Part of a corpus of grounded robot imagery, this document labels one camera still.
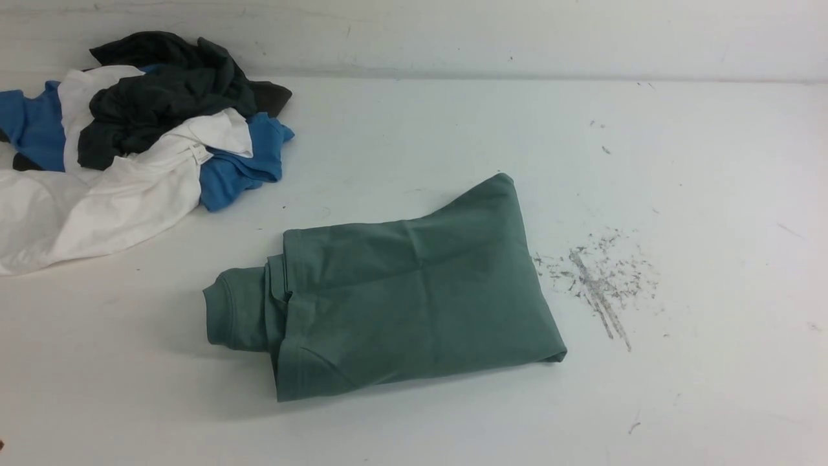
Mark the blue shirt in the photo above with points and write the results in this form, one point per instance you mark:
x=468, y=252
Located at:
x=225, y=176

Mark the dark grey shirt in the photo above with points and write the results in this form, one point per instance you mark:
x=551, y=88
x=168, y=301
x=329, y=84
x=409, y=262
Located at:
x=177, y=80

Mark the green long-sleeve top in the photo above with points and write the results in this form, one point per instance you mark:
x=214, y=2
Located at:
x=346, y=307

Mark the white shirt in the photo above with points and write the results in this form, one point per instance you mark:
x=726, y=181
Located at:
x=49, y=217

